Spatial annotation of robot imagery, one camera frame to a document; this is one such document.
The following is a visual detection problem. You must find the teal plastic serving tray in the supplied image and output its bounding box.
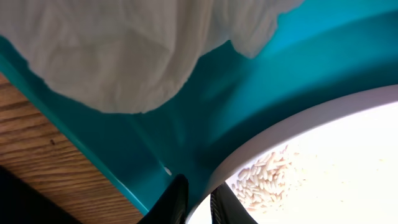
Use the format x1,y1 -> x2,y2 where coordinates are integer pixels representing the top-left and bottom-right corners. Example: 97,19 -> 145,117
1,0 -> 397,213

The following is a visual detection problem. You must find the pile of rice grains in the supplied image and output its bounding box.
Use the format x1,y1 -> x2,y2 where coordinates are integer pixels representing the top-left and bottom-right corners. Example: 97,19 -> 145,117
230,147 -> 304,213

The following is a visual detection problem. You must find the large white plate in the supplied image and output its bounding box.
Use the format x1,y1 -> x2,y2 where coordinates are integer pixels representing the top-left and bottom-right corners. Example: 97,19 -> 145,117
188,85 -> 397,223

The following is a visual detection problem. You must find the black plastic tray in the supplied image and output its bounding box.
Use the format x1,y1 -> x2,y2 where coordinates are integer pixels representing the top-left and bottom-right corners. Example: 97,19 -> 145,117
1,167 -> 80,224

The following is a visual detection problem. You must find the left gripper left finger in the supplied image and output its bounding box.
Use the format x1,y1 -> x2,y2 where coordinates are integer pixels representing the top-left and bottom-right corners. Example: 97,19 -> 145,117
137,174 -> 188,224

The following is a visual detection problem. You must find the crumpled white paper napkin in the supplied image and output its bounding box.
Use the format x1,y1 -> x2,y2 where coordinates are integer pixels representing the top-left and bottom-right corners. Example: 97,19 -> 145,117
1,0 -> 300,113

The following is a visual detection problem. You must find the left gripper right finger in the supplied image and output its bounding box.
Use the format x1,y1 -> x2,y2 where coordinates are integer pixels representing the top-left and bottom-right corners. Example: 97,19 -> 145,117
210,182 -> 257,224

